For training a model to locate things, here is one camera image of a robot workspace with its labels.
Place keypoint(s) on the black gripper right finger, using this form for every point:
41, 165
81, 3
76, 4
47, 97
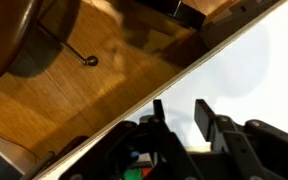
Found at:
217, 133

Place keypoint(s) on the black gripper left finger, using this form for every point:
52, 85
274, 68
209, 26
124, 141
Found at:
160, 133

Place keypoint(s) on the black box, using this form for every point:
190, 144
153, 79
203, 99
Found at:
180, 11

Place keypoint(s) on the brown chair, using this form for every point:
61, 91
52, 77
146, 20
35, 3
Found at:
7, 33

